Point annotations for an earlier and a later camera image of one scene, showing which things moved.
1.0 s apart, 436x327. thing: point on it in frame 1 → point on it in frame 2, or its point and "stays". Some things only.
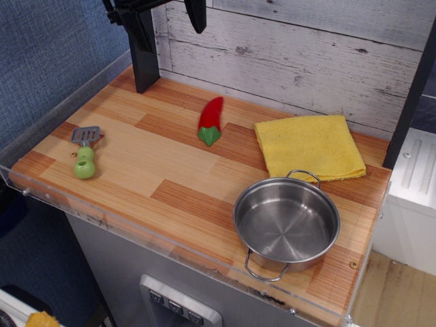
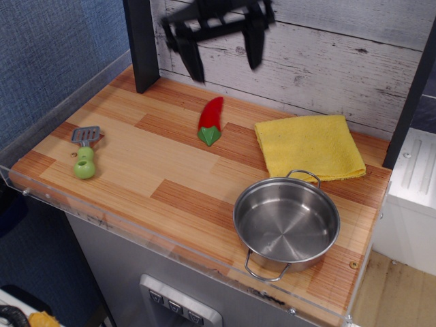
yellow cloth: [323, 145] stays
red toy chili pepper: [209, 125] stays
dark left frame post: [139, 26] stays
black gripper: [135, 16] → [208, 20]
